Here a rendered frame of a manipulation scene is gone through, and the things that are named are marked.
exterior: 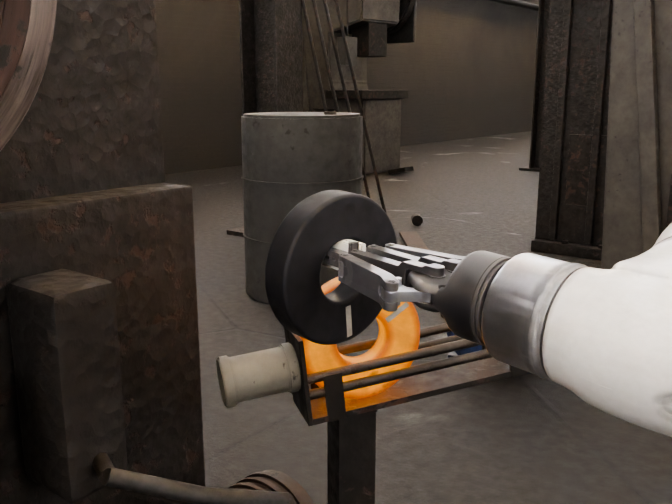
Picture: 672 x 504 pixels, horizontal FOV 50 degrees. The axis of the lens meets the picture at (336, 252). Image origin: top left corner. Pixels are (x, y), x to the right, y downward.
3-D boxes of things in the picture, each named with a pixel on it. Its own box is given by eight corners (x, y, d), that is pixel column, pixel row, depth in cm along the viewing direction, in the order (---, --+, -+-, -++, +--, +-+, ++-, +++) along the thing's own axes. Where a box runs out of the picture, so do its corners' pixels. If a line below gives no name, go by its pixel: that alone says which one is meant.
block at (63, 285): (18, 477, 84) (-4, 278, 78) (79, 450, 90) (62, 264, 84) (71, 509, 77) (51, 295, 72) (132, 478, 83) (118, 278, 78)
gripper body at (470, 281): (472, 361, 56) (385, 327, 62) (532, 336, 61) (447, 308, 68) (480, 268, 54) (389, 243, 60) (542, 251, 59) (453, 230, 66)
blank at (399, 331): (339, 413, 92) (347, 424, 89) (268, 325, 87) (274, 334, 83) (433, 336, 93) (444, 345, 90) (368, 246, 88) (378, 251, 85)
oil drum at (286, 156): (219, 293, 358) (212, 111, 338) (297, 270, 404) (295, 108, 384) (312, 316, 323) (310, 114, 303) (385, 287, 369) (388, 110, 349)
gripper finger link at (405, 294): (461, 308, 60) (421, 323, 56) (413, 293, 64) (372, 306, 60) (463, 281, 59) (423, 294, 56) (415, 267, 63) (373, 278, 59)
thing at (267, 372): (220, 395, 88) (213, 350, 86) (291, 379, 90) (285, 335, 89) (228, 416, 82) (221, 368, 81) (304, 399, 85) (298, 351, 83)
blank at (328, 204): (255, 207, 66) (277, 213, 64) (374, 174, 76) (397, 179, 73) (270, 358, 71) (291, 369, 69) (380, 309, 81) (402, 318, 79)
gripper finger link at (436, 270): (445, 309, 62) (435, 313, 61) (353, 279, 70) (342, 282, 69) (449, 266, 61) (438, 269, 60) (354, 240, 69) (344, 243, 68)
